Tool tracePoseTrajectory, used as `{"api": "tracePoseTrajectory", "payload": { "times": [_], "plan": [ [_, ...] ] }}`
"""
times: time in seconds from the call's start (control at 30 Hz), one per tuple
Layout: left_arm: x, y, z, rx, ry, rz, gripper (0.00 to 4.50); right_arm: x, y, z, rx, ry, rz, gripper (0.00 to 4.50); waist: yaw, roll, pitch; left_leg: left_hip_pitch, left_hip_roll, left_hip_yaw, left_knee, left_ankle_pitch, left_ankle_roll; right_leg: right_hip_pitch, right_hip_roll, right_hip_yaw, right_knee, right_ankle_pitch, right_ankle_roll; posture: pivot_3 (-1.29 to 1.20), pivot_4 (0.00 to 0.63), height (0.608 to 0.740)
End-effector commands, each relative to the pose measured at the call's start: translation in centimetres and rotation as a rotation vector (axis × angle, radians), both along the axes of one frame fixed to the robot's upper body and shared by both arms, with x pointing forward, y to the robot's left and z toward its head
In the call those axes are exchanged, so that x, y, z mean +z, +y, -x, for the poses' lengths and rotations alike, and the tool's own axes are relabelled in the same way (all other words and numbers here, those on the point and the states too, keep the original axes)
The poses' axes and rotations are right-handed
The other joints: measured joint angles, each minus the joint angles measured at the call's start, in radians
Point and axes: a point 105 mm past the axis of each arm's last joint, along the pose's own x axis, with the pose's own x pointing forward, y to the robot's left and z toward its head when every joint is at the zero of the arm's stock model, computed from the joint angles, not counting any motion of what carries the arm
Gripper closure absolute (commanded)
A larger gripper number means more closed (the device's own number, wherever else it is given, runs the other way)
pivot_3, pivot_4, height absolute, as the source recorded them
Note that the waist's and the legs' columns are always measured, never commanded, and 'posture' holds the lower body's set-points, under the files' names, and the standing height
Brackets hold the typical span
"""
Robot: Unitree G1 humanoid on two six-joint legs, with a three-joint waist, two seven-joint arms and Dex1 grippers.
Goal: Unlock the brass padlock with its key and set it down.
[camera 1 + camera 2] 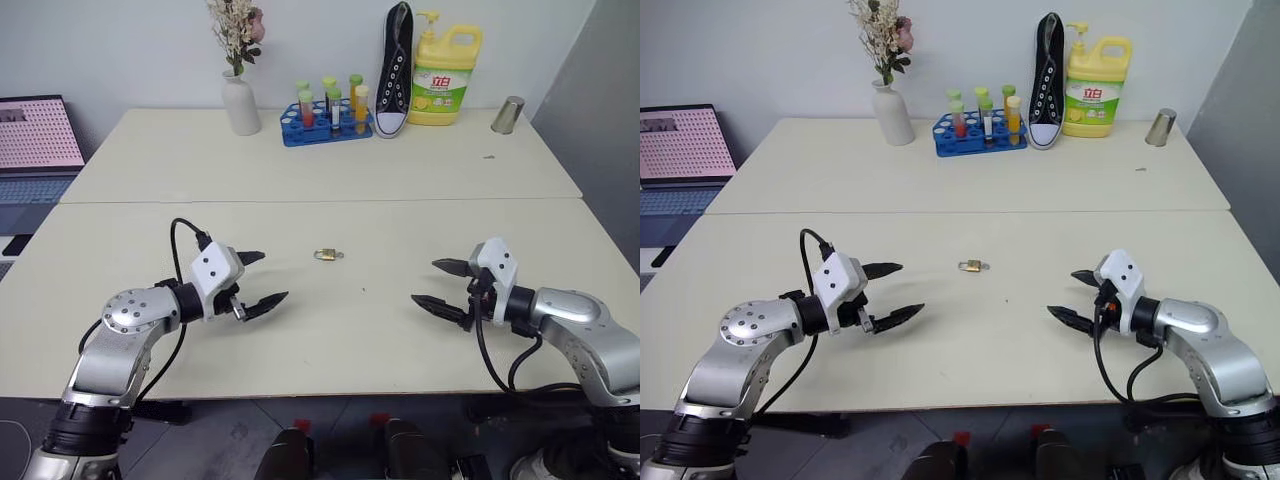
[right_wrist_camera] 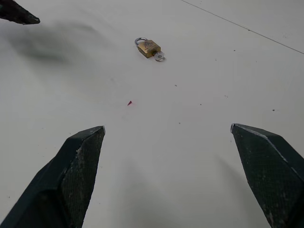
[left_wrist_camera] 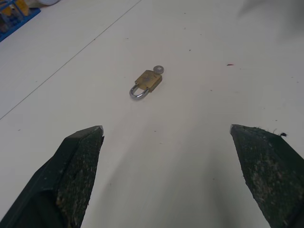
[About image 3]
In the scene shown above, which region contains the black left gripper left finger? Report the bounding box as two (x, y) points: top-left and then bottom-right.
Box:
(0, 125), (105, 228)

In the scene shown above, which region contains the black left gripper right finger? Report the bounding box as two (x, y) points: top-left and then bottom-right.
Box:
(229, 123), (304, 228)

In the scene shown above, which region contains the brass padlock with steel shackle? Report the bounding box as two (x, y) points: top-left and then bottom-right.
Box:
(129, 70), (163, 101)

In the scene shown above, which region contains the blue plastic crate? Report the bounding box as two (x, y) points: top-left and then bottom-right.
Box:
(0, 0), (41, 43)

